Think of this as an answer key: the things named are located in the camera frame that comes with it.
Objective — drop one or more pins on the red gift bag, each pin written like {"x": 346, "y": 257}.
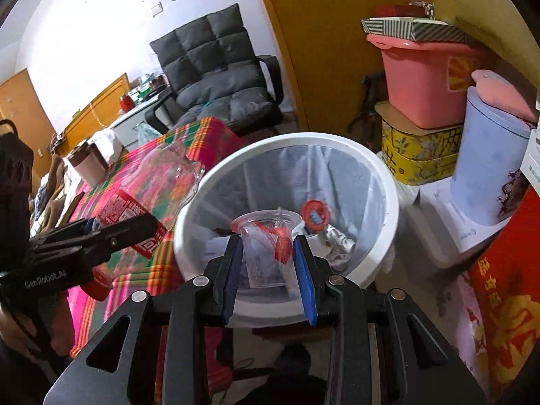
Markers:
{"x": 510, "y": 303}

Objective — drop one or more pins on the wooden cabinet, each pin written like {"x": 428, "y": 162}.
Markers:
{"x": 25, "y": 101}

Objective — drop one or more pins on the plaid tablecloth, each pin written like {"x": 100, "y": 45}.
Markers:
{"x": 206, "y": 133}

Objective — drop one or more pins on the green box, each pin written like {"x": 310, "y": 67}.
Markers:
{"x": 145, "y": 93}

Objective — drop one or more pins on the white wall switch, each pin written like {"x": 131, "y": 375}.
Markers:
{"x": 156, "y": 9}

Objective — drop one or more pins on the translucent bin liner bag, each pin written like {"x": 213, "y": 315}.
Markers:
{"x": 337, "y": 168}

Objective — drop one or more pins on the pink plastic bucket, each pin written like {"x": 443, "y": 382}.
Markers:
{"x": 413, "y": 88}

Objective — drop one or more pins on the yellow wooden wardrobe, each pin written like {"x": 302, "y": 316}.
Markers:
{"x": 320, "y": 29}

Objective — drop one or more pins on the white desk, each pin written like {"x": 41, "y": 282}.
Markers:
{"x": 135, "y": 118}

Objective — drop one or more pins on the pink floral cloth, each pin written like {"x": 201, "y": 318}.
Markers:
{"x": 464, "y": 325}

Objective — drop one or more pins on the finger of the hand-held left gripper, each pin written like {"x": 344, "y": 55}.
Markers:
{"x": 86, "y": 224}
{"x": 122, "y": 231}

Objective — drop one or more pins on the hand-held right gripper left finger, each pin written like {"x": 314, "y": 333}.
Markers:
{"x": 232, "y": 282}

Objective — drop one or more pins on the silver foil wrapper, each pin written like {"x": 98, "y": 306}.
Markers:
{"x": 339, "y": 242}

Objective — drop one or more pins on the white trash bin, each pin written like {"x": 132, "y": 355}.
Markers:
{"x": 295, "y": 139}

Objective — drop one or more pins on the red round wrapper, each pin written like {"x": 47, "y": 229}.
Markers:
{"x": 316, "y": 213}

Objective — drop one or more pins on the red flat box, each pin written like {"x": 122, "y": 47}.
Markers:
{"x": 396, "y": 9}

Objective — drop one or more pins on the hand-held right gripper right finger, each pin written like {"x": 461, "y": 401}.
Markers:
{"x": 306, "y": 287}

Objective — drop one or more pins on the pink lid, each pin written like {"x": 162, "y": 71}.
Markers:
{"x": 502, "y": 93}

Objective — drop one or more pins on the yellow patterned box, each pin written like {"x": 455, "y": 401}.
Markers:
{"x": 413, "y": 152}

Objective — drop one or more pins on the light blue cylinder container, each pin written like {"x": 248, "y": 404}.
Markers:
{"x": 485, "y": 156}

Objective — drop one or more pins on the grey padded chair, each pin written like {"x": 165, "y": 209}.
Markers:
{"x": 202, "y": 50}

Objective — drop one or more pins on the striped flat box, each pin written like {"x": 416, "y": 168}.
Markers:
{"x": 405, "y": 29}

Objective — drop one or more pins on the white bedding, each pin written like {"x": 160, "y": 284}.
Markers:
{"x": 105, "y": 143}

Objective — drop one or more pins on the pink jug with brown lid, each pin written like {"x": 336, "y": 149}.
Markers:
{"x": 88, "y": 168}

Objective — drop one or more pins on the clear plastic cup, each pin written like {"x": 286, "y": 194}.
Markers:
{"x": 261, "y": 257}

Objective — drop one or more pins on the black phone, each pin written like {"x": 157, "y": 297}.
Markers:
{"x": 75, "y": 204}

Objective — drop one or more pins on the clear bottle with red label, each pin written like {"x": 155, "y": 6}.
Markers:
{"x": 168, "y": 177}

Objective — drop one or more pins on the white appliance box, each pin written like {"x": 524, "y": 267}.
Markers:
{"x": 447, "y": 228}

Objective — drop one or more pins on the wooden headboard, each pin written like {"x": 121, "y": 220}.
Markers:
{"x": 97, "y": 109}

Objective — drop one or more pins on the clear plastic bag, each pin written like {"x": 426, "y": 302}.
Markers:
{"x": 147, "y": 133}

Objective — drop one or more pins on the white cardboard box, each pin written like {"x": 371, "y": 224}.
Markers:
{"x": 532, "y": 164}

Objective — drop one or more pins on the brown blanket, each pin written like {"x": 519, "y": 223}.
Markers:
{"x": 55, "y": 194}

